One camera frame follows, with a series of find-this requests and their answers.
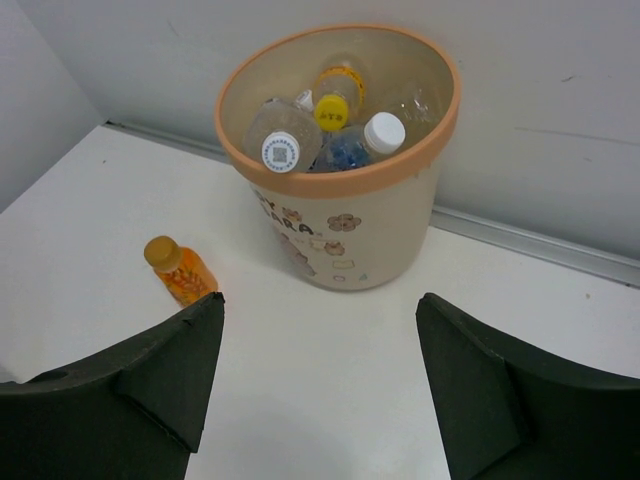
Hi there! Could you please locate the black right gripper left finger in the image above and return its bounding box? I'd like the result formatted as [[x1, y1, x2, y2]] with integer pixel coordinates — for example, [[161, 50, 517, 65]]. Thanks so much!
[[1, 293, 224, 479]]

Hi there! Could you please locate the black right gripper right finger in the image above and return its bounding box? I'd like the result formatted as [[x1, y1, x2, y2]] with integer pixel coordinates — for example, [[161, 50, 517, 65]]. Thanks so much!
[[416, 293, 639, 479]]

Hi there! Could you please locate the orange juice bottle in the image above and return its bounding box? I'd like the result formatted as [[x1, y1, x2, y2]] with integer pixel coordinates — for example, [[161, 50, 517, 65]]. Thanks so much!
[[144, 236, 219, 308]]

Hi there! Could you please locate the clear bottle blue label tall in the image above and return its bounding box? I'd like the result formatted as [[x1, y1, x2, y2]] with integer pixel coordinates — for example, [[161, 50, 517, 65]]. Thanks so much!
[[310, 112, 406, 173]]

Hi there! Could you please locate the clear bottle orange blue label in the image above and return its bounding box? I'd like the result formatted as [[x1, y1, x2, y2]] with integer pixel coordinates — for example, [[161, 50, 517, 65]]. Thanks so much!
[[243, 90, 323, 174]]

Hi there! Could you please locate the yellow cap small bottle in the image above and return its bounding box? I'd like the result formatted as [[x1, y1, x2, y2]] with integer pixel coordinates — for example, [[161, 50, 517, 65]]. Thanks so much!
[[312, 65, 366, 132]]

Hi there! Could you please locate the clear bottle blue white cap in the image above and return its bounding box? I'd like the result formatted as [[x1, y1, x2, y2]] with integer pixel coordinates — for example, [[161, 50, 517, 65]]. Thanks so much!
[[383, 81, 438, 125]]

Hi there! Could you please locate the beige capybara plastic bin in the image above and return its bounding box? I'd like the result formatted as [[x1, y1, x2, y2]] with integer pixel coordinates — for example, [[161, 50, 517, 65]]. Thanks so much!
[[214, 24, 461, 291]]

